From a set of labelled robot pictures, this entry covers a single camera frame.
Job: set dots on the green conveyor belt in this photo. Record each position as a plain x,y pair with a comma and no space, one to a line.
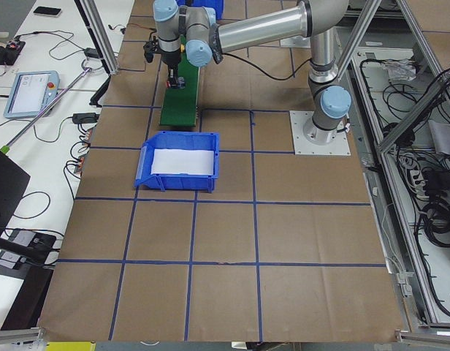
180,104

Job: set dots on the aluminium frame post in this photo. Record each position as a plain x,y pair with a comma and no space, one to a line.
94,25

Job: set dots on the black power adapter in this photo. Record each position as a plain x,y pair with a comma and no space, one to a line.
85,118

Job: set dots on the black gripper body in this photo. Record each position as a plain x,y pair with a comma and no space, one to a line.
171,58

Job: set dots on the teach pendant tablet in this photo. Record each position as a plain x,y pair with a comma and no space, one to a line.
30,93

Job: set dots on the silver metal rod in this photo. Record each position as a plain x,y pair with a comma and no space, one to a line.
5,149

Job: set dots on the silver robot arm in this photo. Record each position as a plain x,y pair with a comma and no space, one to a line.
184,32

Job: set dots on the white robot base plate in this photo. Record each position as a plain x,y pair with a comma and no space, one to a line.
309,140

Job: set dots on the left blue plastic bin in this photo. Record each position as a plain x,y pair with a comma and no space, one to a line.
209,141

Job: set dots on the white foam pad left bin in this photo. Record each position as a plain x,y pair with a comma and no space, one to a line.
180,161

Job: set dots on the black monitor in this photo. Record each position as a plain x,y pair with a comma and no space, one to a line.
13,183

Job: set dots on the black smartphone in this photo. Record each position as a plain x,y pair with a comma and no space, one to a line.
47,11

